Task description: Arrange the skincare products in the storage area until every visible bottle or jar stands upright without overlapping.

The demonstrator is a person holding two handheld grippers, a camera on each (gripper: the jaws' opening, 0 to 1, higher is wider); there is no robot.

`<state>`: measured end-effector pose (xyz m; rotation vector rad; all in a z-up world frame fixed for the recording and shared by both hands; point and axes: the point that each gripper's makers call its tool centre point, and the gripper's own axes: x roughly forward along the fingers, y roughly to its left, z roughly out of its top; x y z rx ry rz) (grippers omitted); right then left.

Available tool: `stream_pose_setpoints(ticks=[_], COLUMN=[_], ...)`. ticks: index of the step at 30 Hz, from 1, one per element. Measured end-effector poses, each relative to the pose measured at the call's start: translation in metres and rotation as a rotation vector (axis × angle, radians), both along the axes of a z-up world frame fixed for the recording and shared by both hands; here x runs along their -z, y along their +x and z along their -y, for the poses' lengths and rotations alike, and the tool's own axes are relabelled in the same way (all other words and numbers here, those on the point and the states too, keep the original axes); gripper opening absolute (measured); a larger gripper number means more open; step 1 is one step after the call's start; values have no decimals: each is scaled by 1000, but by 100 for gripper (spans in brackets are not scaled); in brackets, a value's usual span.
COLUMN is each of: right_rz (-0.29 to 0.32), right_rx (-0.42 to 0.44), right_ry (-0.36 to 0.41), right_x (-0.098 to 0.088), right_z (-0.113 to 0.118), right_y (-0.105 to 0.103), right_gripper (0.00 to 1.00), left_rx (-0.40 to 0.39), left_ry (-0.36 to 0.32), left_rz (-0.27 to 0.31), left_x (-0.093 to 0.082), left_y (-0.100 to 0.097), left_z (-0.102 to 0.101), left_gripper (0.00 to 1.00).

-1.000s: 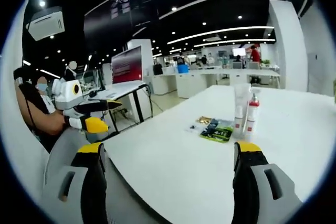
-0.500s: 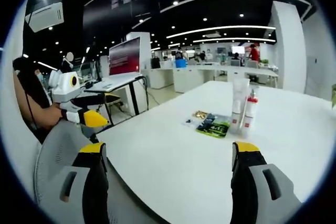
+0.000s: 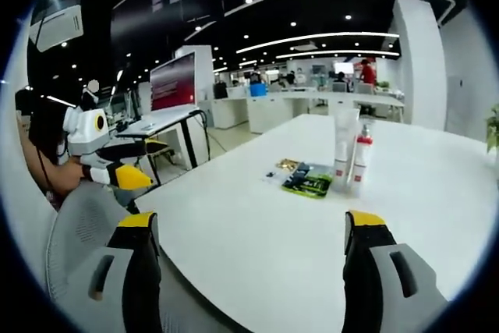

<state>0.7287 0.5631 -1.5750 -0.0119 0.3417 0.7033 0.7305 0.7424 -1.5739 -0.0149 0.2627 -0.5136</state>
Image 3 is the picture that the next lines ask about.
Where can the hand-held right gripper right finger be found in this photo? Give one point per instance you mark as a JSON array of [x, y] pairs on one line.
[[362, 278]]

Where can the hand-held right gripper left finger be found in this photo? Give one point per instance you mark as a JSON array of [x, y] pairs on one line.
[[136, 270]]

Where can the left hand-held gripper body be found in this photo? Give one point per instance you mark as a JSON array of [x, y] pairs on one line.
[[83, 124]]

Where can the red collar skincare bottle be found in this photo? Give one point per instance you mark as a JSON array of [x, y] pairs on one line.
[[364, 151]]

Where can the gold foil packet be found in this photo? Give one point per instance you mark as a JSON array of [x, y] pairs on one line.
[[287, 164]]

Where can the white skincare tube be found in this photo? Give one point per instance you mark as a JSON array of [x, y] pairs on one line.
[[345, 134]]

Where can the person's left hand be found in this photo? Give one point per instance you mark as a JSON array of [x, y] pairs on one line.
[[70, 179]]

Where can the grey mesh office chair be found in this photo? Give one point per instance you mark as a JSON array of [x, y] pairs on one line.
[[83, 212]]

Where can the red screen monitor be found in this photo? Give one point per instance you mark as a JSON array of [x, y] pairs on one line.
[[173, 81]]

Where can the person's white shirt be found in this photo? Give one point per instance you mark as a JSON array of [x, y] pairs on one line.
[[27, 231]]

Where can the white ceiling air conditioner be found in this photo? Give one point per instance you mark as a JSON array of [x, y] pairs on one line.
[[58, 29]]

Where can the green black sachet packet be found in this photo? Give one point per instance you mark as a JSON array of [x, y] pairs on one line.
[[312, 186]]

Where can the small clear packet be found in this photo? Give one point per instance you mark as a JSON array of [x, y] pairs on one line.
[[273, 177]]

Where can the blue bin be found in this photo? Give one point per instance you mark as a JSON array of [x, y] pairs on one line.
[[258, 89]]

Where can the long white counter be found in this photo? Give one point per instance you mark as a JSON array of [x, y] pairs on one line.
[[273, 110]]

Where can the small background plant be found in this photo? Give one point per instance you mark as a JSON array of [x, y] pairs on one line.
[[384, 85]]

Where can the green potted plant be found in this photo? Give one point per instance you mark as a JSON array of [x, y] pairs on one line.
[[493, 126]]

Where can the background wall screen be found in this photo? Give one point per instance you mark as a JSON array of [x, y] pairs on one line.
[[343, 68]]

